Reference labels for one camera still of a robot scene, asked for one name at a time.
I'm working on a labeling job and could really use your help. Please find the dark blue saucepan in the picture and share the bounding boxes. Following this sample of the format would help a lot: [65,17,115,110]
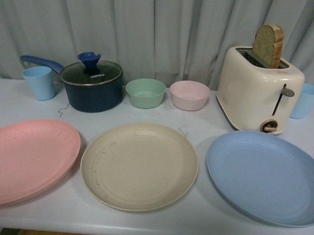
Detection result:
[20,55,123,113]

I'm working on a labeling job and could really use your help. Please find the cream white toaster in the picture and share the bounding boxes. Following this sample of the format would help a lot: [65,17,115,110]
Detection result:
[216,46,305,135]

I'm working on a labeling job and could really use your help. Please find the grey curtain backdrop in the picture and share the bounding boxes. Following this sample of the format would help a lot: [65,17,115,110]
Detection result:
[0,0,314,89]

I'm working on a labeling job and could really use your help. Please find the green plastic bowl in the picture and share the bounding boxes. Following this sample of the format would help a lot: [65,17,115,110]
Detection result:
[125,79,166,109]

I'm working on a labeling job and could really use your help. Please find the blue plastic plate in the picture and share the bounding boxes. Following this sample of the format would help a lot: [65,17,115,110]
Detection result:
[207,131,314,227]

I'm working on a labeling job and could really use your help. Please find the beige plastic plate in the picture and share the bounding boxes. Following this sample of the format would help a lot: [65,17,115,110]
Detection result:
[80,123,199,212]

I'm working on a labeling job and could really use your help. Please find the pink plastic plate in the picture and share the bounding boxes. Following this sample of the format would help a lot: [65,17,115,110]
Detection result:
[0,119,81,205]

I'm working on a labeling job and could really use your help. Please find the light blue cup left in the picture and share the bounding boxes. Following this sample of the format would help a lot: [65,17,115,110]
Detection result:
[22,66,55,101]

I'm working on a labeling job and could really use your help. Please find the pink plastic bowl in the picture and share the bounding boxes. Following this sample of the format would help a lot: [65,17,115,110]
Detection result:
[170,80,211,111]

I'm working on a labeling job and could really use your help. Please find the glass pot lid blue knob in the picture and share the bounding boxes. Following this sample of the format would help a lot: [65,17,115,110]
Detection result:
[60,52,122,86]

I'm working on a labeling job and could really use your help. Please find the light blue cup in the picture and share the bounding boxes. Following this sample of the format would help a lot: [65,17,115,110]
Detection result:
[22,66,55,101]
[290,83,314,119]

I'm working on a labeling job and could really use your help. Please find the light blue cup right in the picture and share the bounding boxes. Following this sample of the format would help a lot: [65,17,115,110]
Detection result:
[290,83,314,119]

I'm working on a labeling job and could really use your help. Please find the slice of toast bread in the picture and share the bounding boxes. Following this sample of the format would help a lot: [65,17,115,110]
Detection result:
[252,24,284,69]

